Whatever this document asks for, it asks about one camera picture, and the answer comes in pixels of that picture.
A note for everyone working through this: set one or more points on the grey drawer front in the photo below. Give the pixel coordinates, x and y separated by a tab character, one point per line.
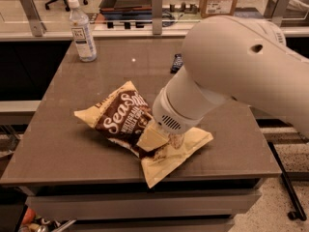
145	205

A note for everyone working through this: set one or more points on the middle metal railing post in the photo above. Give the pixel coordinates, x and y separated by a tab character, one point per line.
157	17

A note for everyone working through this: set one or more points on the black floor stand leg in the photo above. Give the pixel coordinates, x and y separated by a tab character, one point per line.
297	212

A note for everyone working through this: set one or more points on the right metal railing post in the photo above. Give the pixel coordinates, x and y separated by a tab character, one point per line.
275	14

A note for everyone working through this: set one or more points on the dark tray of items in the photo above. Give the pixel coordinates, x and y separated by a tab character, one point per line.
126	9

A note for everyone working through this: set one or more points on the left metal railing post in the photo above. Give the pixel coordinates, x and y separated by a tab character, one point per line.
36	25

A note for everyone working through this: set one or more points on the brown sea salt chip bag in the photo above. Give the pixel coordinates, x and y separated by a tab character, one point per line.
123	116

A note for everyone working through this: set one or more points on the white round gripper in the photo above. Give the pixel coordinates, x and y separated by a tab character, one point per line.
168	118

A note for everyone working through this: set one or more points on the clear plastic water bottle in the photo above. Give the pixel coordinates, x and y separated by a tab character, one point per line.
81	32

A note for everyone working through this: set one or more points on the metal railing post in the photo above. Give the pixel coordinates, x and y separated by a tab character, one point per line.
275	14
157	17
36	25

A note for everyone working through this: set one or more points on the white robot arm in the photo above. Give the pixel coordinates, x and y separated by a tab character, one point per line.
228	57

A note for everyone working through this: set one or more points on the dark blue snack bar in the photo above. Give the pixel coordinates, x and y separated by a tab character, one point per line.
177	63

